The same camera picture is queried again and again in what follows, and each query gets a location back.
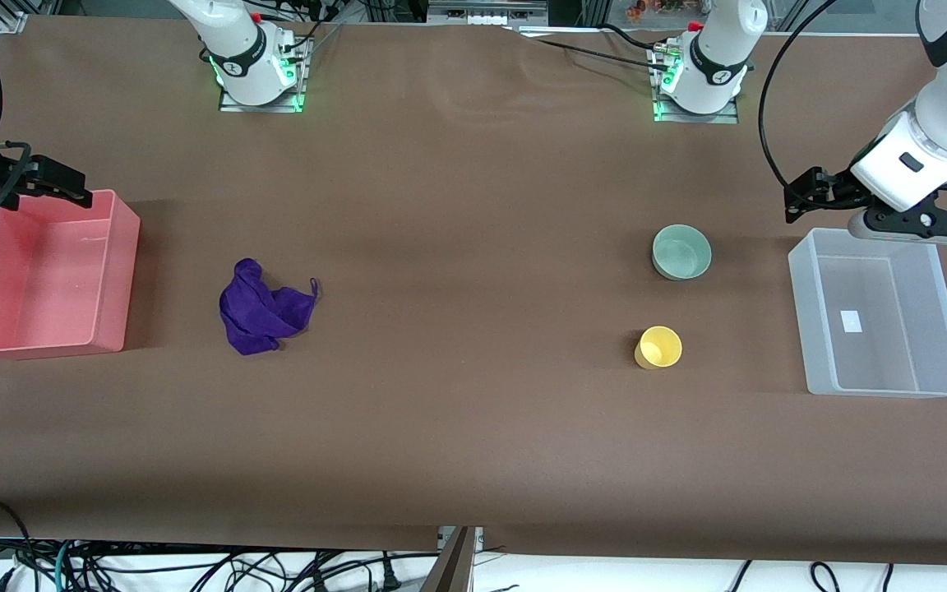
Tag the purple cloth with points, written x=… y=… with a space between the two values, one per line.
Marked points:
x=260 y=316

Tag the white power strip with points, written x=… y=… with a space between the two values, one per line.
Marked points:
x=486 y=12

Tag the metal table frame post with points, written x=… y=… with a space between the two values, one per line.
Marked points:
x=453 y=567

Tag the brown table cover sheet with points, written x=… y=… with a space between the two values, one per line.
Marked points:
x=473 y=205

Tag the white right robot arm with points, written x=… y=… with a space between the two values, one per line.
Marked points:
x=247 y=57

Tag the pale green bowl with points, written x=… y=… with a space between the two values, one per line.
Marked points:
x=681 y=255

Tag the pink plastic bin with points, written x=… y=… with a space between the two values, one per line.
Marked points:
x=46 y=279

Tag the aluminium frame extrusion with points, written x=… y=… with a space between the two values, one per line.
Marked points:
x=11 y=16

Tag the yellow cup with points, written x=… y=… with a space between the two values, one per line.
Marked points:
x=659 y=349

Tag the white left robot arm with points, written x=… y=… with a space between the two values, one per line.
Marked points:
x=716 y=57

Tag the translucent white plastic bin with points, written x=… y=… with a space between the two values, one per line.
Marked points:
x=876 y=353

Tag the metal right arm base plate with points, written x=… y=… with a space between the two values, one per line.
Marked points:
x=301 y=92

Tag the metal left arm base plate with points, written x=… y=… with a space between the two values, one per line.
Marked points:
x=728 y=117

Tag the small white label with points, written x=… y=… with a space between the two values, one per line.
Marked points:
x=851 y=321

